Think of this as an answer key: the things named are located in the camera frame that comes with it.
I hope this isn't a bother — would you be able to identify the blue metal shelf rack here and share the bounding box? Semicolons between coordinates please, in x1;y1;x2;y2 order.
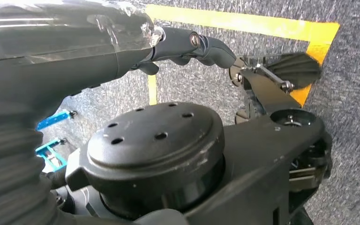
35;109;77;173

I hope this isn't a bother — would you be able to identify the yellow floor tape mark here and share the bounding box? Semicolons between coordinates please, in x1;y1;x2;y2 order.
145;4;341;107

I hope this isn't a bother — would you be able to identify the black robot left leg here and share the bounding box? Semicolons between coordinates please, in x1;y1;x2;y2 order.
65;52;333;225

